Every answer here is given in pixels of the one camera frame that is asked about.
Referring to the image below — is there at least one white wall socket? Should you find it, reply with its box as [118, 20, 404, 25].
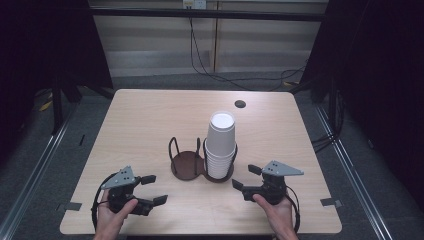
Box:
[182, 0, 208, 10]

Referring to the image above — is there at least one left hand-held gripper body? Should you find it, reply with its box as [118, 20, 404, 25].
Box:
[100, 165, 155, 216]

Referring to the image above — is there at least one bundle of black cables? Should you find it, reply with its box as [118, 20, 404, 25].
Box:
[310, 89, 347, 155]

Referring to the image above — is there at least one black wire double cup holder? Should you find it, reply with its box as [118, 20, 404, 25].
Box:
[168, 135, 240, 184]

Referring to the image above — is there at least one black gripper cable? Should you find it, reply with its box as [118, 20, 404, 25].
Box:
[91, 172, 118, 233]
[284, 184, 302, 234]

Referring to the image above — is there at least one yellow floor tape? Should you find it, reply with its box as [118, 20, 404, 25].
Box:
[37, 99, 55, 113]

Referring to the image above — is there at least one person's left hand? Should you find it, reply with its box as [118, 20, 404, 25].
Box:
[94, 197, 139, 236]

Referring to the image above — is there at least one metal floor rail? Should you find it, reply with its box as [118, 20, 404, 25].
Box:
[0, 105, 80, 239]
[314, 105, 396, 240]

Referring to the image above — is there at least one dark curtain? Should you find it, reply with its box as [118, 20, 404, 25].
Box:
[299, 0, 424, 209]
[0, 0, 115, 164]

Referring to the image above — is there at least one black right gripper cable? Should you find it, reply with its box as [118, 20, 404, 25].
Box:
[284, 184, 302, 234]

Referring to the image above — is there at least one grey tape strip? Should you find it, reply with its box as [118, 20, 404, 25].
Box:
[320, 197, 343, 208]
[62, 201, 83, 212]

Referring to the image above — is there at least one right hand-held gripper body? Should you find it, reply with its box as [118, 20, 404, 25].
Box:
[241, 160, 305, 206]

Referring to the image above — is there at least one person's right hand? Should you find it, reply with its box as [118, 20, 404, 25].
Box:
[252, 193, 299, 236]

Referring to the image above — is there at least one long black floor cable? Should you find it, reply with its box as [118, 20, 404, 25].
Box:
[188, 9, 308, 93]

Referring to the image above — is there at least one black horizontal frame bar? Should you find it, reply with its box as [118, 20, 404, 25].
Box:
[88, 7, 330, 23]

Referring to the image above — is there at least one stack of white paper cups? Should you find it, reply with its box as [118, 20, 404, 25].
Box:
[203, 110, 238, 180]

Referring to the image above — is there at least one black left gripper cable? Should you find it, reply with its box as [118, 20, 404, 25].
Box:
[91, 172, 118, 233]

